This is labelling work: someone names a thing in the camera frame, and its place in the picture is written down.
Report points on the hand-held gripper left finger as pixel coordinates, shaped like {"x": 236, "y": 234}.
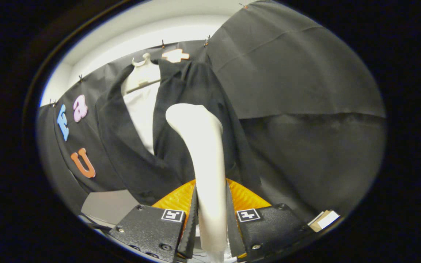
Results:
{"x": 148, "y": 230}

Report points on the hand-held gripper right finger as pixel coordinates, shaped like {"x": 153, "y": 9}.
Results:
{"x": 269, "y": 228}

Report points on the black jacket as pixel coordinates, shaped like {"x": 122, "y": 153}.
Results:
{"x": 188, "y": 91}

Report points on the beige plastic garment hanger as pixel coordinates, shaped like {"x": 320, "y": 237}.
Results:
{"x": 143, "y": 75}

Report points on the grey cabinet with drawers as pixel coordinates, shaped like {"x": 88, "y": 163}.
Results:
{"x": 108, "y": 206}

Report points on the cardboard box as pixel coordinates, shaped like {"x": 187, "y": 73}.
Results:
{"x": 323, "y": 220}

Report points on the white dress form torso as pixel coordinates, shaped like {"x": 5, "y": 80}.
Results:
{"x": 144, "y": 109}

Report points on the black backdrop cloth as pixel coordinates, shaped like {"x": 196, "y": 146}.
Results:
{"x": 305, "y": 73}

